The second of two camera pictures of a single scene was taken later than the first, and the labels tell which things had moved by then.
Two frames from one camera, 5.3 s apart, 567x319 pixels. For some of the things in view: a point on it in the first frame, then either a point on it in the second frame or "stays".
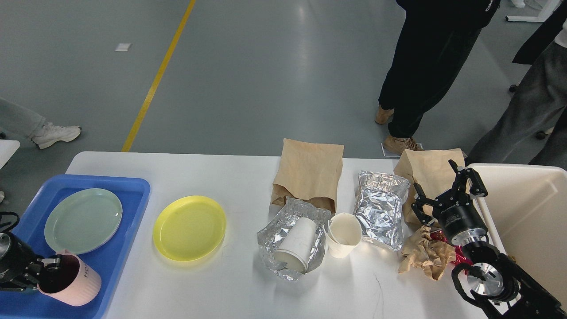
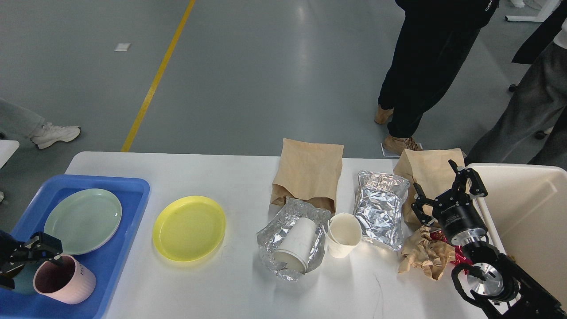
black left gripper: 20,267 → 41,245
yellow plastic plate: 189,227 stays
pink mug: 74,284 stays
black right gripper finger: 478,189 stays
